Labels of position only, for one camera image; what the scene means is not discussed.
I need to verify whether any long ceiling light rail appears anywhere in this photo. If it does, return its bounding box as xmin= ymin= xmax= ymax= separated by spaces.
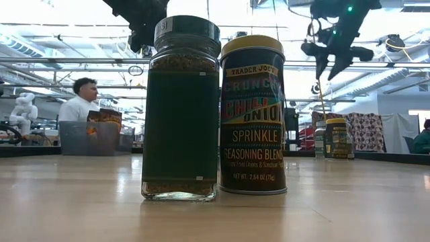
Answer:
xmin=0 ymin=56 xmax=430 ymax=69

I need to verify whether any black hose loop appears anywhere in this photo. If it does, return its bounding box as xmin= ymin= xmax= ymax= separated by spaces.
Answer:
xmin=0 ymin=122 xmax=22 ymax=146

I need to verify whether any black standing display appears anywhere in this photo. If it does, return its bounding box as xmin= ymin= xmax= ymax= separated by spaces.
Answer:
xmin=284 ymin=107 xmax=300 ymax=152

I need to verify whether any patterned cloth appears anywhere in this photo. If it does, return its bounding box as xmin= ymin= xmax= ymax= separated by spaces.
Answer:
xmin=311 ymin=112 xmax=386 ymax=153

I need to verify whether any silver ventilation duct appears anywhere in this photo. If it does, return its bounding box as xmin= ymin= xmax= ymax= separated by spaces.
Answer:
xmin=331 ymin=50 xmax=430 ymax=102

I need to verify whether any yellow power cable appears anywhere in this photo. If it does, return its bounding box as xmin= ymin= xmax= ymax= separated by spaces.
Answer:
xmin=315 ymin=79 xmax=328 ymax=120

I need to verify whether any grey plastic bin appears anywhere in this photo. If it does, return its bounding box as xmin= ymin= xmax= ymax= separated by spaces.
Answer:
xmin=58 ymin=120 xmax=134 ymax=157

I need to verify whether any green lid spice jar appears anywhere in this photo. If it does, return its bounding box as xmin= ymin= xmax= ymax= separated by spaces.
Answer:
xmin=314 ymin=120 xmax=327 ymax=159
xmin=140 ymin=15 xmax=222 ymax=202

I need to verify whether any person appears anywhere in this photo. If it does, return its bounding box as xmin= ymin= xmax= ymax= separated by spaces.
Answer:
xmin=58 ymin=77 xmax=101 ymax=122
xmin=412 ymin=119 xmax=430 ymax=155

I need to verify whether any red cloth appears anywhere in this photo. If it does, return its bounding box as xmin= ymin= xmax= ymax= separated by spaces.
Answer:
xmin=298 ymin=126 xmax=315 ymax=151

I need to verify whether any grey cloth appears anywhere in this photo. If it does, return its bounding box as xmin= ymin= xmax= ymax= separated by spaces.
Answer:
xmin=381 ymin=113 xmax=421 ymax=155

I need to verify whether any white robot figure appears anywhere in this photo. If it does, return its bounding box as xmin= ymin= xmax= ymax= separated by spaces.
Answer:
xmin=8 ymin=92 xmax=39 ymax=136

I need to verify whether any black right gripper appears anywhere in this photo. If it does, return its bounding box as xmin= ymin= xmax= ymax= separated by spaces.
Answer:
xmin=301 ymin=19 xmax=374 ymax=81

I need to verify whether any yellow lid seasoning can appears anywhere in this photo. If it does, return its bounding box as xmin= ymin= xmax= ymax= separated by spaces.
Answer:
xmin=218 ymin=34 xmax=288 ymax=196
xmin=325 ymin=117 xmax=355 ymax=160

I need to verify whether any brown orange seasoning packet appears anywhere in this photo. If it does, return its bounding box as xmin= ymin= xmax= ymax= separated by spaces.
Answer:
xmin=86 ymin=108 xmax=123 ymax=135

